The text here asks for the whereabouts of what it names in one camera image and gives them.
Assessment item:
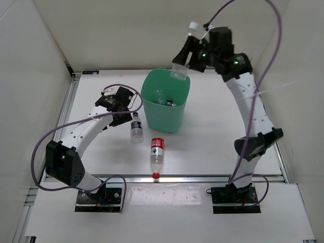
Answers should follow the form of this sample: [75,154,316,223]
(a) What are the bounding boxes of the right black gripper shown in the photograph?
[172,36,219,73]

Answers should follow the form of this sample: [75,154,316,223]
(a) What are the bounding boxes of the clear unlabelled plastic bottle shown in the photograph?
[170,22,199,80]

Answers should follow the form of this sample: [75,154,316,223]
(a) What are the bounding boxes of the dark label Pepsi bottle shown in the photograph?
[131,112,144,144]

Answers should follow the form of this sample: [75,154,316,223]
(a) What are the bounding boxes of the blue label water bottle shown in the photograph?
[153,89,166,105]

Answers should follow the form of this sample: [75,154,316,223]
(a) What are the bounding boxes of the small black cap bottle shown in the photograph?
[165,101,176,106]

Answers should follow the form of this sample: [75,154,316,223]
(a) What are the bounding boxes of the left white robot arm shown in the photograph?
[45,94,133,203]

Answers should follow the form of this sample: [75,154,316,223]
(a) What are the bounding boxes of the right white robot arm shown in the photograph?
[171,34,284,203]

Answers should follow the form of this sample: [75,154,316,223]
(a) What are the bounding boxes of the green plastic bin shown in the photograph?
[141,69,190,133]

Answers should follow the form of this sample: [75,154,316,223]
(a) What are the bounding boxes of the red label water bottle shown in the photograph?
[150,138,164,179]

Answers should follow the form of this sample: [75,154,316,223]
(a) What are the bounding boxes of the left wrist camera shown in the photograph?
[101,87,134,106]

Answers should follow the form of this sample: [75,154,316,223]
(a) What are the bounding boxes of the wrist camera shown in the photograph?
[209,27,234,59]
[101,87,134,106]

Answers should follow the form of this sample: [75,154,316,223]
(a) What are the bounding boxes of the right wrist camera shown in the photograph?
[209,27,234,59]

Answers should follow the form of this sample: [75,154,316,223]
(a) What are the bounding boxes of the aluminium frame rail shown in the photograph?
[40,174,286,183]

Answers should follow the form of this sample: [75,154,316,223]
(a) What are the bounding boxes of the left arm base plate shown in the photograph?
[74,184,124,213]

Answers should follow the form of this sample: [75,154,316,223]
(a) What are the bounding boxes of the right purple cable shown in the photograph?
[202,0,283,209]

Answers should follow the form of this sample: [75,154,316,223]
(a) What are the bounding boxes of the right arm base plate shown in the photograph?
[206,186,261,214]

